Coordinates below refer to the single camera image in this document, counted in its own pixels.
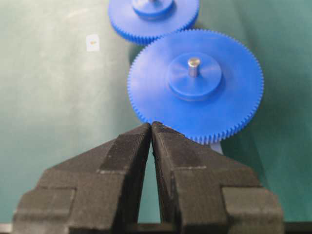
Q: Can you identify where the small white tape marker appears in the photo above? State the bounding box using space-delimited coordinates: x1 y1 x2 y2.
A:
86 34 100 52

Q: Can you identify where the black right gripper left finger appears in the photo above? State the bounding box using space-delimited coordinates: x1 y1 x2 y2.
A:
12 123 151 234

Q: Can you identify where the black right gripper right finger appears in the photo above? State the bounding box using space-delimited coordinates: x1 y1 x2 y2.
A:
152 122 284 234

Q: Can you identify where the small blue gear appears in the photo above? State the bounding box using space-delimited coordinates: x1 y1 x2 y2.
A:
108 0 200 45

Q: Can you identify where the metal shaft through large gear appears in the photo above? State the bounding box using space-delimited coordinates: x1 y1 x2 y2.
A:
188 57 200 78

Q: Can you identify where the large blue gear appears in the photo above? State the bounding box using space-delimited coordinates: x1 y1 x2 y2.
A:
127 29 264 144

